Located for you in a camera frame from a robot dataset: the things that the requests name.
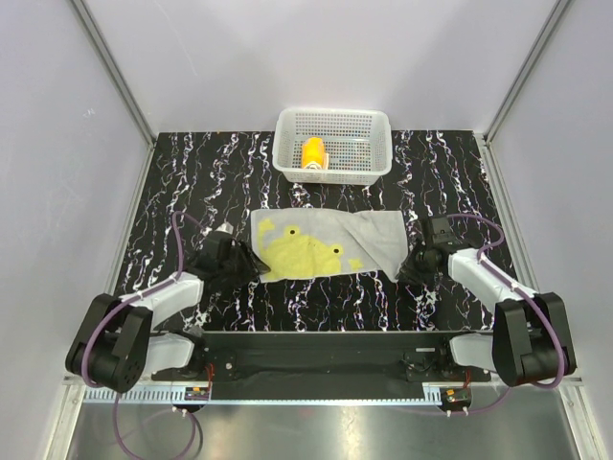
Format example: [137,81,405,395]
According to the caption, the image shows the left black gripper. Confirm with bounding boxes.
[218,240,270,288]

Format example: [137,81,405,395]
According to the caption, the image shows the grey towel yellow frog print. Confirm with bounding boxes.
[251,208,408,283]

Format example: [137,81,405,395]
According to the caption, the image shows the grey and orange towel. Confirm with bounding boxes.
[301,137,329,170]

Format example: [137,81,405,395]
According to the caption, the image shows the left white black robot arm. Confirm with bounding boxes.
[65,224,270,394]

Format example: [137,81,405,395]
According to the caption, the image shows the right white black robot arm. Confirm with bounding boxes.
[397,215,578,389]

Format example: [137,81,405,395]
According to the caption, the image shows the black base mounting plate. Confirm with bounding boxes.
[152,332,491,389]

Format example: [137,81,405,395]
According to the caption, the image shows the white plastic mesh basket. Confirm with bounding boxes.
[272,107,393,186]

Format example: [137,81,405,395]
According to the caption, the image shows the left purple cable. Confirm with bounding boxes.
[83,210,226,458]

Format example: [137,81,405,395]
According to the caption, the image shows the purple cable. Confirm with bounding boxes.
[444,214,564,417]
[83,210,226,458]

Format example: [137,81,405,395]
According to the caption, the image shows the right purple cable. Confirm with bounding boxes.
[444,214,564,417]

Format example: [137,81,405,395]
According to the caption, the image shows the white slotted cable duct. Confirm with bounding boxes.
[83,382,473,406]

